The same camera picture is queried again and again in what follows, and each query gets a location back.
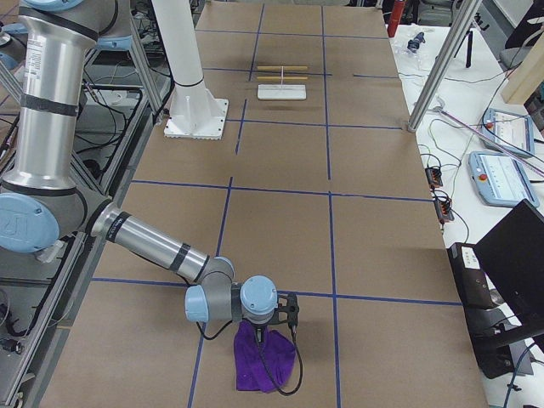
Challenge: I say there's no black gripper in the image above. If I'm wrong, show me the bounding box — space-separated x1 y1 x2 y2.
271 293 299 330

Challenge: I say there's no purple towel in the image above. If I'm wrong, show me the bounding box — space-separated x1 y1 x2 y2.
234 321 296 393

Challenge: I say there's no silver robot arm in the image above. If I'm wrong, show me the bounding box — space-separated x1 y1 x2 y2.
1 1 299 329

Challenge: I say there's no white rack base tray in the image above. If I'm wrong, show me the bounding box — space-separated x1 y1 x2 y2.
257 84 307 100

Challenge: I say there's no front wooden rack rod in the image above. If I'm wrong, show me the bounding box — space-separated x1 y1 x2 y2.
257 76 309 82

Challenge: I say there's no brown paper table cover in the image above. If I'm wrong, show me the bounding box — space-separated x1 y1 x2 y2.
41 3 487 407

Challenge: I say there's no black computer box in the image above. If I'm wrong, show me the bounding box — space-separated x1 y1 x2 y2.
447 242 498 310

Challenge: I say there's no black monitor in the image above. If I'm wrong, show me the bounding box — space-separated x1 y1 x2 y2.
473 199 543 319

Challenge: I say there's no near teach pendant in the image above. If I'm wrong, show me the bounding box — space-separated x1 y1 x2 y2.
468 151 540 207

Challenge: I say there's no teach pendant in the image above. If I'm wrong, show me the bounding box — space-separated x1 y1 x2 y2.
481 108 535 157
468 151 540 207

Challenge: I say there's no far teach pendant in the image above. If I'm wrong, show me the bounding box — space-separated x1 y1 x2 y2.
481 108 535 157

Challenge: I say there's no red bottle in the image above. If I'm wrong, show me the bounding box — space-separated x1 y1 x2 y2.
387 0 405 38

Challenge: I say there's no aluminium frame post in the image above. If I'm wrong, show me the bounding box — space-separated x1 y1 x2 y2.
407 0 482 133

